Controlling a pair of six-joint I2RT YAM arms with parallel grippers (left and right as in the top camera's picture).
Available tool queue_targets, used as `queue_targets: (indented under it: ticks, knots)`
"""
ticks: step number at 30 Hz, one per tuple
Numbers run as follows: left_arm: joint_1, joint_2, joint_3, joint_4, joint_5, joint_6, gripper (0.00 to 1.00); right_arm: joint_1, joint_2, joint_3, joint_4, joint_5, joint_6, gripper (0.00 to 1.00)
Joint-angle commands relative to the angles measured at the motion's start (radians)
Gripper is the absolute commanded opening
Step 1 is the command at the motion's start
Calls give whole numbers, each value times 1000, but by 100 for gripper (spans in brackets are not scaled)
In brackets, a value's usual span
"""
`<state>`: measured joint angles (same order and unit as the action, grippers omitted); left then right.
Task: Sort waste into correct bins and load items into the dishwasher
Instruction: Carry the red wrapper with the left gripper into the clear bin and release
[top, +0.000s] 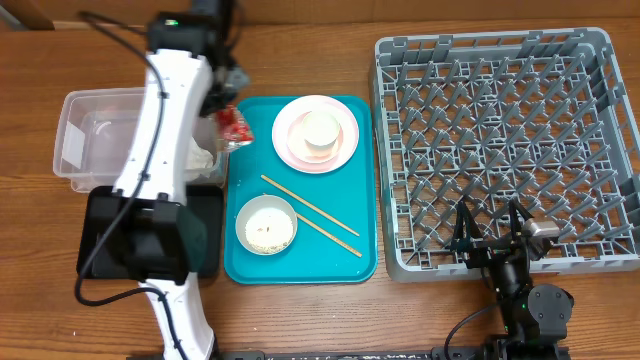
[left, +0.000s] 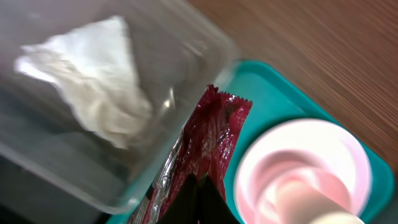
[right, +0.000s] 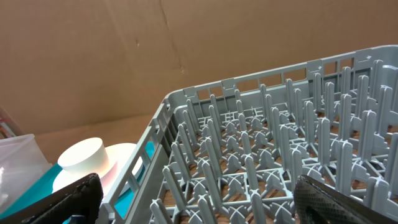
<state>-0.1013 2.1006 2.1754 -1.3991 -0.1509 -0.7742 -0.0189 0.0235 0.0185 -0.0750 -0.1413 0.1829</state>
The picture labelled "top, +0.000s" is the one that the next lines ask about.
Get grey dishwasher rack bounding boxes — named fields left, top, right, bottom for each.
left=371, top=27, right=639, bottom=282

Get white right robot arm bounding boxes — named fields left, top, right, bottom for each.
left=443, top=199, right=575, bottom=360

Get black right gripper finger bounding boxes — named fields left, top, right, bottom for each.
left=508, top=198, right=533, bottom=245
left=452, top=200, right=483, bottom=250

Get pink plate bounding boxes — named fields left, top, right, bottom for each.
left=272, top=95, right=360, bottom=174

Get pile of rice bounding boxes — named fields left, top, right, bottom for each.
left=245, top=208, right=294, bottom=254

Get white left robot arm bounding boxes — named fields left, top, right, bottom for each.
left=74, top=1, right=249, bottom=359

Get black rectangular tray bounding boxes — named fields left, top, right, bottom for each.
left=76, top=185, right=224, bottom=285

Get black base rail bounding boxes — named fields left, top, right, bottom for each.
left=126, top=347, right=571, bottom=360

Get red foil wrapper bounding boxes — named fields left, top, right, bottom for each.
left=214, top=105, right=255, bottom=153

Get white paper cup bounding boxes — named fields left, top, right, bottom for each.
left=302, top=111, right=341, bottom=151

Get grey bowl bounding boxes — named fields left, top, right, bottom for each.
left=235, top=194, right=298, bottom=256

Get white napkin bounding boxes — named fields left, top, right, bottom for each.
left=185, top=138, right=214, bottom=170

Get clear plastic bin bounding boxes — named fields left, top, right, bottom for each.
left=53, top=87, right=228, bottom=193

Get wooden chopstick plain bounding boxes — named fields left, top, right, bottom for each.
left=296, top=213, right=362, bottom=258

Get teal plastic tray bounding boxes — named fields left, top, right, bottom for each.
left=224, top=95, right=378, bottom=285

